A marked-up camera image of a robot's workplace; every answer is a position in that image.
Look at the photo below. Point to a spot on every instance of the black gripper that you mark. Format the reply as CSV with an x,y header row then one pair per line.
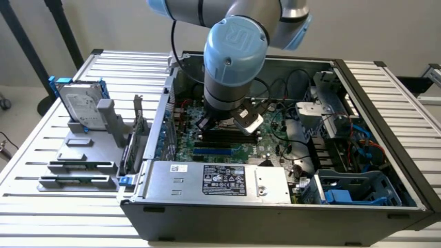
x,y
220,115

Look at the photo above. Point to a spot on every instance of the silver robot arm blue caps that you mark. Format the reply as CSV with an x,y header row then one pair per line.
x,y
233,64

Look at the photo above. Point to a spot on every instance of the CPU socket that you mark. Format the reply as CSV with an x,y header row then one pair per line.
x,y
225,125

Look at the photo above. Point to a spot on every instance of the black RAM slots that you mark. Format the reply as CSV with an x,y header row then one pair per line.
x,y
224,135

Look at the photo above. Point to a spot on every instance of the blue expansion slot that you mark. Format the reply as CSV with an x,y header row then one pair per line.
x,y
212,151

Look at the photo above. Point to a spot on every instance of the green motherboard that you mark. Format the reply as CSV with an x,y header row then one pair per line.
x,y
241,152

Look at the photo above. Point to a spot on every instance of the green graphics card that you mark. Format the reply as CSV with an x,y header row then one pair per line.
x,y
136,129

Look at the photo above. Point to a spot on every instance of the silver power supply unit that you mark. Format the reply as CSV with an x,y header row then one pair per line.
x,y
192,180

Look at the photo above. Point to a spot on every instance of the silver metal drive bay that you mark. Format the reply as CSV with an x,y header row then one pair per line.
x,y
320,111

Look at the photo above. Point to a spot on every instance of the blue case latch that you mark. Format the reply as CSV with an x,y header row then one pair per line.
x,y
125,180

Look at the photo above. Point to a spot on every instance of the silver hard disk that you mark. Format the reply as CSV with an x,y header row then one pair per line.
x,y
80,103

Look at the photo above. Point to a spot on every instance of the grey parts rack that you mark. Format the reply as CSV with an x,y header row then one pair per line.
x,y
85,152

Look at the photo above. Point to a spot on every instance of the black open PC case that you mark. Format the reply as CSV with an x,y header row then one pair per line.
x,y
261,222

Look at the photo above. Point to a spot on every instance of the green RAM stick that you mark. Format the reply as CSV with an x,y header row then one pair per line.
x,y
73,178

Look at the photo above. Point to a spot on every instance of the blue-grey disk bay cage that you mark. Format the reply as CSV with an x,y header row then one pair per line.
x,y
358,188

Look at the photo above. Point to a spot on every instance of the blue disk caddy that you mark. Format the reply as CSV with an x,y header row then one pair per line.
x,y
53,85

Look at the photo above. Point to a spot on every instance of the black tripod stand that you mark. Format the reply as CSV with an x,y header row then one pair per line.
x,y
27,46

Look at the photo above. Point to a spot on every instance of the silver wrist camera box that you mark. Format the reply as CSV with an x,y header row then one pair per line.
x,y
250,123

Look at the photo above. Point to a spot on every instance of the aluminium profile frame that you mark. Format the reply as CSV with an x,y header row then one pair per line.
x,y
430,80

